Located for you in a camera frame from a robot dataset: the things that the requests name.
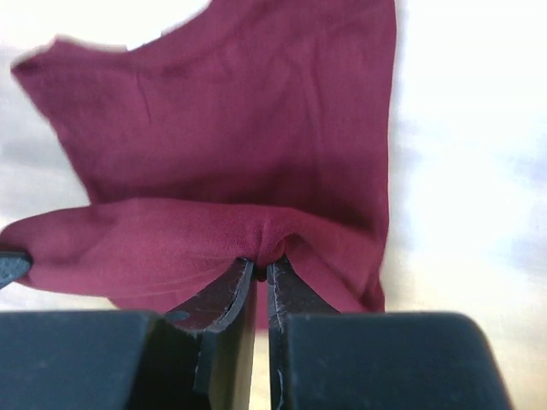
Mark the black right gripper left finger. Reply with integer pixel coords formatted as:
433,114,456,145
1,260,256,409

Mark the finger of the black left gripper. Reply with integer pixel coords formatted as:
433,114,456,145
0,250,32,289

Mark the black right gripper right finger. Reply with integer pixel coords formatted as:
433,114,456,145
267,258,512,410

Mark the maroon t shirt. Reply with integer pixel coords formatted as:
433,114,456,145
1,1,397,313

